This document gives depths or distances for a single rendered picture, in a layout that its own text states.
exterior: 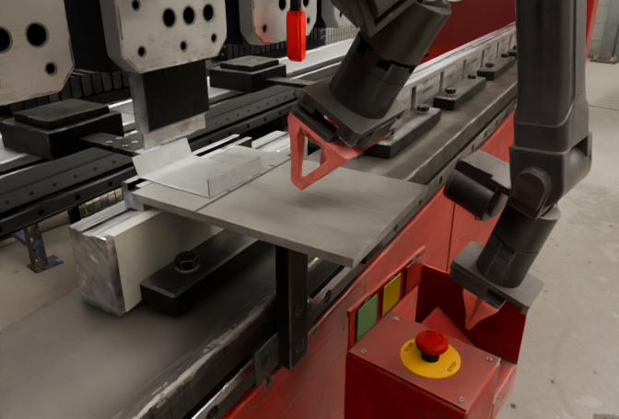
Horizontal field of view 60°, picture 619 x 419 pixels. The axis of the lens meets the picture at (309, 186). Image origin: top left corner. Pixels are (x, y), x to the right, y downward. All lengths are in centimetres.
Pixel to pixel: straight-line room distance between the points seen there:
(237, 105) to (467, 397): 70
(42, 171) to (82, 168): 6
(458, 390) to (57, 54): 53
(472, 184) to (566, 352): 147
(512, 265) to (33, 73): 53
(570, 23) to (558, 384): 151
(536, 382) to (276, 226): 151
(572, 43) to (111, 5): 42
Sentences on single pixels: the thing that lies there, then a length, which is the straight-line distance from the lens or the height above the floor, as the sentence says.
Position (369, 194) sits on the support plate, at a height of 100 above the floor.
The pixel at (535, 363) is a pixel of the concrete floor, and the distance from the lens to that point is 200.
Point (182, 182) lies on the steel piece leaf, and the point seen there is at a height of 100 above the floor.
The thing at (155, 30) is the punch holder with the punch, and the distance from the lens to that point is 56.
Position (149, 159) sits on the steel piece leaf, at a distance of 64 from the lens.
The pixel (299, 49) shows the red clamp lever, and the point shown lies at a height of 112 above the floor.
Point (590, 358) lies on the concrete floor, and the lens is 209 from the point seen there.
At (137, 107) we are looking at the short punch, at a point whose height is 108.
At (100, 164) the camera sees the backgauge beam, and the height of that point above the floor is 94.
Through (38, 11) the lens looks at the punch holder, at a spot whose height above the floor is 119.
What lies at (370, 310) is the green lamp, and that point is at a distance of 70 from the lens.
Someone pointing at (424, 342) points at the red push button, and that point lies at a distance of 68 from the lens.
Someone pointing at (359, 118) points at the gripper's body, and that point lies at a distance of 46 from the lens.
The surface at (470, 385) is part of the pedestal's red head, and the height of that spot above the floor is 78.
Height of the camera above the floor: 123
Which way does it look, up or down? 23 degrees down
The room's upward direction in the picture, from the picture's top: straight up
